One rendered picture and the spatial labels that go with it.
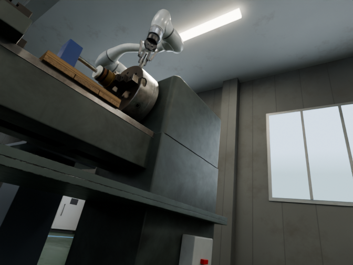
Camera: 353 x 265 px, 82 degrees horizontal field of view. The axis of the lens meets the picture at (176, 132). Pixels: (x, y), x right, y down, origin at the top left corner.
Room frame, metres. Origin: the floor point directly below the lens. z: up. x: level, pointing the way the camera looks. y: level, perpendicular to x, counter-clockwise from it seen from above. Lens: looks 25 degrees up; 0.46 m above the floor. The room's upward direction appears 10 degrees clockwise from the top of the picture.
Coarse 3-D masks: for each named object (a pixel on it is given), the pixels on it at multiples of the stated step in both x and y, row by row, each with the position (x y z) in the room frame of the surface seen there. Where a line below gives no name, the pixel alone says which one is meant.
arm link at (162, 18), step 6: (162, 12) 0.86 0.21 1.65; (168, 12) 0.87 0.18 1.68; (156, 18) 0.86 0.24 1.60; (162, 18) 0.86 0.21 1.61; (168, 18) 0.88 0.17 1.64; (156, 24) 0.87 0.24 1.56; (162, 24) 0.88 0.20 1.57; (168, 24) 0.90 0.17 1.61; (168, 30) 0.92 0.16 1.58; (162, 36) 0.96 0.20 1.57; (168, 36) 0.96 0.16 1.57
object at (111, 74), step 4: (104, 68) 0.79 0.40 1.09; (104, 72) 0.80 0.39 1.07; (108, 72) 0.81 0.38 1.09; (100, 76) 0.80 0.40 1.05; (104, 76) 0.81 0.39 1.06; (108, 76) 0.81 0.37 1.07; (112, 76) 0.83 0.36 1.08; (100, 80) 0.82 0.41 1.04; (104, 80) 0.82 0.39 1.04; (108, 80) 0.83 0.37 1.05; (112, 80) 0.83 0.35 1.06; (100, 84) 0.85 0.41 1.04; (104, 84) 0.84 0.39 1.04; (108, 84) 0.84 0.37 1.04; (112, 84) 0.86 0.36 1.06
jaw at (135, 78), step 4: (116, 76) 0.83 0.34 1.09; (120, 76) 0.84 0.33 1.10; (124, 76) 0.82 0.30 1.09; (128, 76) 0.83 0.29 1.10; (132, 76) 0.81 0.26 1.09; (136, 76) 0.82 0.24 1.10; (116, 80) 0.83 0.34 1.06; (120, 80) 0.83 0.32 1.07; (124, 80) 0.82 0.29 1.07; (128, 80) 0.82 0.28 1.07; (132, 80) 0.81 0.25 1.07; (136, 80) 0.82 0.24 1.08; (140, 80) 0.83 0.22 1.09; (144, 80) 0.84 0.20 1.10; (116, 84) 0.86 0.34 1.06; (120, 84) 0.85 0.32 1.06; (124, 84) 0.85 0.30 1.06; (128, 84) 0.84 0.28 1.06; (132, 84) 0.84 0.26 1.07; (136, 84) 0.84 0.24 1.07; (144, 84) 0.85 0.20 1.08; (124, 88) 0.88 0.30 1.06; (128, 88) 0.88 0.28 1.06
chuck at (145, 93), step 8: (128, 72) 0.92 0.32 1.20; (136, 72) 0.86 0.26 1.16; (144, 72) 0.84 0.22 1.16; (152, 80) 0.88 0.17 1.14; (112, 88) 0.99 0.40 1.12; (136, 88) 0.84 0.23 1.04; (144, 88) 0.84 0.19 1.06; (152, 88) 0.88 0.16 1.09; (120, 96) 0.91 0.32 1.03; (128, 96) 0.87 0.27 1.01; (136, 96) 0.84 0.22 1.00; (144, 96) 0.86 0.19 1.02; (120, 104) 0.90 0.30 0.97; (128, 104) 0.86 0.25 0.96; (144, 104) 0.89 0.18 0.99; (128, 112) 0.90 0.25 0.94; (136, 112) 0.91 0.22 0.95
